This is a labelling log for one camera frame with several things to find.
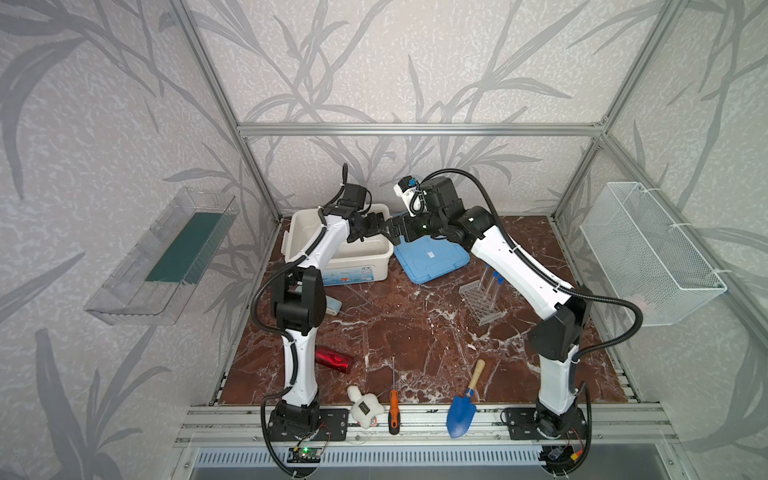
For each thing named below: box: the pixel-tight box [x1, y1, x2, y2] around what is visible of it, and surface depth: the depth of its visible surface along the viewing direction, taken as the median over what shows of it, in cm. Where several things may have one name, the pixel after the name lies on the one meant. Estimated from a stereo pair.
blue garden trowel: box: [446, 359, 486, 439], surface depth 77 cm
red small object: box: [315, 346, 354, 374], surface depth 82 cm
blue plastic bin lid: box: [393, 234, 471, 285], surface depth 107 cm
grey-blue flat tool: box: [325, 295, 343, 316], surface depth 93 cm
